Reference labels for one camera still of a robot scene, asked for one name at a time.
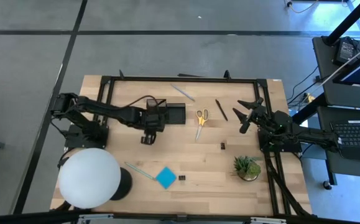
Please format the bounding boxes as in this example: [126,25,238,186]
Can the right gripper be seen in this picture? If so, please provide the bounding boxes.
[232,98,269,134]

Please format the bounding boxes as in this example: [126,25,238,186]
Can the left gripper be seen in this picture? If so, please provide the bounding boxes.
[140,107,168,146]

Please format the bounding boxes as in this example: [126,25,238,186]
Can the black pen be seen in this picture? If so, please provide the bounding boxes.
[215,98,229,122]

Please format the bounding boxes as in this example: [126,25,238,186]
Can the teal pencil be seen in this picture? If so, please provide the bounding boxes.
[124,161,157,182]

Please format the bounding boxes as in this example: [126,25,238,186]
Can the blue sticky note pad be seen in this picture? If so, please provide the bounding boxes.
[155,166,178,190]

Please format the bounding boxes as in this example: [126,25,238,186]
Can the yellow handled scissors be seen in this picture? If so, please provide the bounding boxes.
[194,108,210,141]

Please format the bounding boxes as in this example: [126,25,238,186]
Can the grey pen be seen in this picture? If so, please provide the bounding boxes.
[170,83,196,103]

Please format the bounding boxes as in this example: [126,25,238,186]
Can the black mesh desk organizer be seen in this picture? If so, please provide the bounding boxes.
[145,98,187,126]

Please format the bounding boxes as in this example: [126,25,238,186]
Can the potted succulent plant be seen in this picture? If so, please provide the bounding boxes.
[232,155,262,182]

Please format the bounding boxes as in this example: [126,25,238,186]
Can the white globe lamp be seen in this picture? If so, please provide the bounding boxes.
[57,147,134,210]

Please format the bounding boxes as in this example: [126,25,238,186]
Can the black side desk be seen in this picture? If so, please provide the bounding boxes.
[312,35,360,110]

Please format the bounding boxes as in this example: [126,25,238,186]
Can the black keyboard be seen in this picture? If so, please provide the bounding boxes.
[330,119,360,147]

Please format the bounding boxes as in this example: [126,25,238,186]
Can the black power adapter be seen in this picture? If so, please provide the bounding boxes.
[333,36,360,65]

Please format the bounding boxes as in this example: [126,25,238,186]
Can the black keyboard desk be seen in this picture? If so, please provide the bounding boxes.
[316,105,360,187]

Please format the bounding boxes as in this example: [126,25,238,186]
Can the black diagonal frame post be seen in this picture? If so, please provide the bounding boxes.
[321,0,360,47]

